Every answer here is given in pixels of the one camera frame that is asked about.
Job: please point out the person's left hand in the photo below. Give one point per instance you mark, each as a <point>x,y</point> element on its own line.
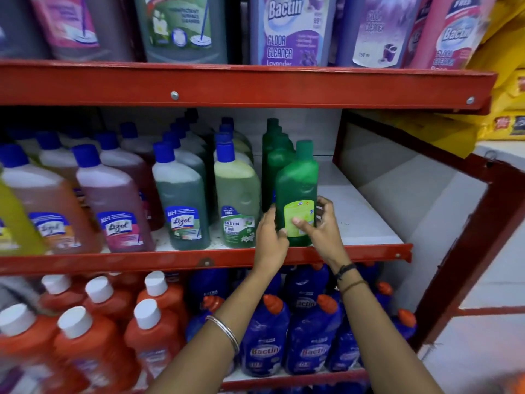
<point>270,246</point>

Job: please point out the person's right hand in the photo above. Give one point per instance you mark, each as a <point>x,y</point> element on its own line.
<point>326,237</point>

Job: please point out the person's left thumb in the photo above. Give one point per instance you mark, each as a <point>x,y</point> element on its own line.
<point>284,234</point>

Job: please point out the person's right thumb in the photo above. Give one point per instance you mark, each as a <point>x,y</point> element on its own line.
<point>303,228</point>

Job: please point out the green bottle with lime label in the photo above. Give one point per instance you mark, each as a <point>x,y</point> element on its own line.
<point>296,180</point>

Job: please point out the person's right forearm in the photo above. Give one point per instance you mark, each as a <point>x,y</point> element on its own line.
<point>381,336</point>

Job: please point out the person's left forearm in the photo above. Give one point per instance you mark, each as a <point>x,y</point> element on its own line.
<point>221,328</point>

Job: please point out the green plastic bottle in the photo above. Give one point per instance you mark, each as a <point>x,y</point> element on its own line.
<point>270,139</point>
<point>272,123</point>
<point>274,176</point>

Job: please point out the light green liquid cleaner bottle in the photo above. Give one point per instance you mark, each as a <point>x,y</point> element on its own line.
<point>237,188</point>
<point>228,121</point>
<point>242,144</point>
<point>243,159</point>

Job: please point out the row of teal liquid bottles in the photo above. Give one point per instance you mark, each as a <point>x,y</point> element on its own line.
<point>182,196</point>

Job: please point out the group of blue orange-capped bottles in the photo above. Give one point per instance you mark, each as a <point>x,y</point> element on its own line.
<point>311,344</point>

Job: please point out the silver bangle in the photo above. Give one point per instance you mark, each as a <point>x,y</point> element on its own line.
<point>225,332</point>

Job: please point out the red metal shelf rack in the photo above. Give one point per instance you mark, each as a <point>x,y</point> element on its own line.
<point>246,84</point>

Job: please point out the group of pink liquid bottles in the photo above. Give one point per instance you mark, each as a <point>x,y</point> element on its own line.
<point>115,201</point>

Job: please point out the large blue floor cleaner bottle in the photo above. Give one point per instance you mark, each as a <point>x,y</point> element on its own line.
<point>291,28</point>

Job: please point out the large purple floor cleaner bottle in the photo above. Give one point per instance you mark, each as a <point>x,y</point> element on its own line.
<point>381,28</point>

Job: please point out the group of orange white-capped bottles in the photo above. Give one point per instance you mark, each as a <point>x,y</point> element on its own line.
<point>90,344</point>

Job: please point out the large green floor cleaner bottle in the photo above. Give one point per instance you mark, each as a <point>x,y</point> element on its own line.
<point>180,24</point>

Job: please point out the large pink floor cleaner bottle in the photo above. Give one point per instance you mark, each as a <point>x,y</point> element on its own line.
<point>455,32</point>

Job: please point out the stack of yellow packets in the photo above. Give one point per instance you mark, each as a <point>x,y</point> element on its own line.
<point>500,57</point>

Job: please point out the yellow liquid cleaner bottle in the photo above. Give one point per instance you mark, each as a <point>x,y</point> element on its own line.
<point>16,225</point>

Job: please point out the large bottle with pink label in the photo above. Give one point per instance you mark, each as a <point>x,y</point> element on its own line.
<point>82,24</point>

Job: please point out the large dark grey cleaner bottle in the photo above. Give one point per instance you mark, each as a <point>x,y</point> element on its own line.
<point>18,24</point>

